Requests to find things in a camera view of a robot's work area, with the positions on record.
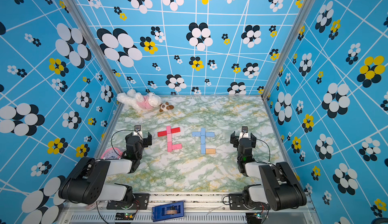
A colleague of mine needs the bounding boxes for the red block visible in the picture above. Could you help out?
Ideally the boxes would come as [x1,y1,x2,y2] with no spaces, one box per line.
[157,131,167,137]
[171,127,180,134]

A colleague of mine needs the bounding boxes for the wooden block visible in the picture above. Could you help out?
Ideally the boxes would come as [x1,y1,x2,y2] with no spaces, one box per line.
[205,148,216,155]

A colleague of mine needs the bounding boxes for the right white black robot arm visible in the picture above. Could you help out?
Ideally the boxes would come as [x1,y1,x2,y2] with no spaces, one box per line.
[230,131,307,211]

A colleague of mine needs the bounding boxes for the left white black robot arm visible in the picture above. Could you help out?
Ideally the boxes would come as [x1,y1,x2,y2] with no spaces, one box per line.
[58,131,152,206]

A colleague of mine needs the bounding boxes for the small brown white plush dog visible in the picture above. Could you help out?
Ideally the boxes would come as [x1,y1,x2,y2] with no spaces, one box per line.
[159,102,174,112]

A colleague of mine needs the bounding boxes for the pink alarm clock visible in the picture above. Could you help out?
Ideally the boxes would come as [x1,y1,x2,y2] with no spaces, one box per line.
[101,147,123,159]

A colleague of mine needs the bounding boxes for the white pink plush toy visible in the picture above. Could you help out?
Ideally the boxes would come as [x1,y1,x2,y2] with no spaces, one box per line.
[117,89,162,111]

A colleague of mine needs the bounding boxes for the blue box device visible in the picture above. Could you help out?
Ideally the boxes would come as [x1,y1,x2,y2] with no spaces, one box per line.
[152,201,185,222]

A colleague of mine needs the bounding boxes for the right circuit board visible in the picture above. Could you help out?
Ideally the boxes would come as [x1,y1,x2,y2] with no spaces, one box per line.
[246,212,262,221]

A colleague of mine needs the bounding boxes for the circuit board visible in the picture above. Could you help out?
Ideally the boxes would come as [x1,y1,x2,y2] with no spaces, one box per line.
[246,212,262,221]
[115,212,136,221]

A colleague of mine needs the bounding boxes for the left circuit board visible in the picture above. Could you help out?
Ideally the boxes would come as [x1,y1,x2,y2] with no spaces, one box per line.
[115,212,136,221]

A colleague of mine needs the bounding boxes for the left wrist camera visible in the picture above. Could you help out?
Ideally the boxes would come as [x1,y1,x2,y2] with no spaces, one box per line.
[133,125,142,137]

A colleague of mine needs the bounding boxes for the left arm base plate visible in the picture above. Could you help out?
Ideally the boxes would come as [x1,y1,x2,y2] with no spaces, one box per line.
[106,193,150,210]

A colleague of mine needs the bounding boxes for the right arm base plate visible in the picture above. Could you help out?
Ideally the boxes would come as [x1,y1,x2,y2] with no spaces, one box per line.
[227,194,271,211]

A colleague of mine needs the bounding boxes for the aluminium front rail frame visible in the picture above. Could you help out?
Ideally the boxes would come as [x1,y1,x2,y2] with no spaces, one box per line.
[57,192,321,224]

